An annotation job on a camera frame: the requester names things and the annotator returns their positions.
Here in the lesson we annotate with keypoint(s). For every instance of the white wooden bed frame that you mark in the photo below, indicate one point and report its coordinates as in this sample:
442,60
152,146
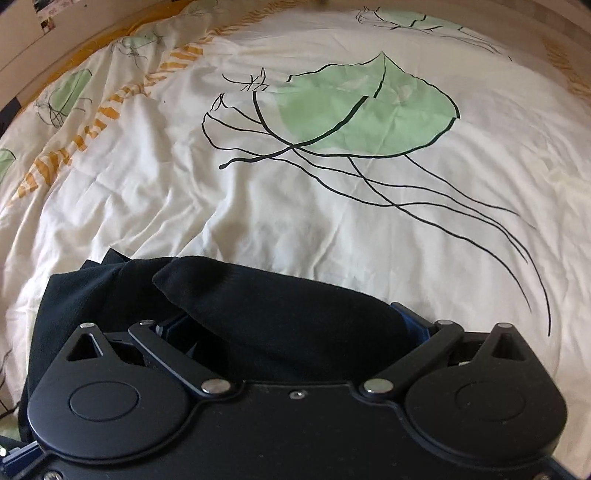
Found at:
27,50

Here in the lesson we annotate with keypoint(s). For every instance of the yellow bed sheet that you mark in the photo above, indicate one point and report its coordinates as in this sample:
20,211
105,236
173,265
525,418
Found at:
152,18

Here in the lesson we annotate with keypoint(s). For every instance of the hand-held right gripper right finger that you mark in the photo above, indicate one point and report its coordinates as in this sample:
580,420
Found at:
412,323

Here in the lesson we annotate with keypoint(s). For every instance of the white jellyfish print duvet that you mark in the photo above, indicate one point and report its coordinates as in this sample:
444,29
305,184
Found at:
323,198

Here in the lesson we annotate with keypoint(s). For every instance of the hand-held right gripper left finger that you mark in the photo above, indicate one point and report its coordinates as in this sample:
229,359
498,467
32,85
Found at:
178,333

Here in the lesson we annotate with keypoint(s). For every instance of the dark navy zip jacket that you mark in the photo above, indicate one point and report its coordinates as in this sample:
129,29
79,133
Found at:
277,323

